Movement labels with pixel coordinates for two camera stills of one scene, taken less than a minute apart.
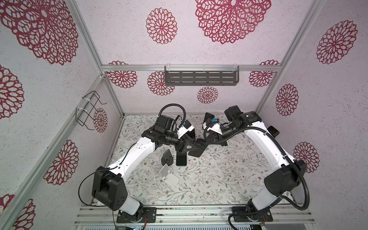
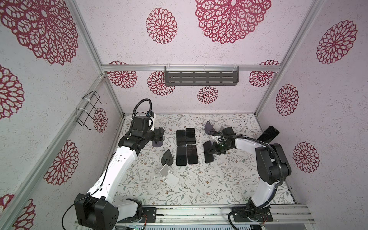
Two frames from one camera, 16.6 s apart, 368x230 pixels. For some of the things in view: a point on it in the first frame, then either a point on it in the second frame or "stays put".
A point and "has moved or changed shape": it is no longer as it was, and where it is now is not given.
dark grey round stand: [167, 158] stays put
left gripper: [182, 149] → [158, 134]
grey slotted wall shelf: [201, 75] stays put
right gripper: [217, 138] → [214, 149]
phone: [208, 115] → [209, 157]
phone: [181, 158] stays put
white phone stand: [169, 177] stays put
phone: [200, 144] has moved or changed shape
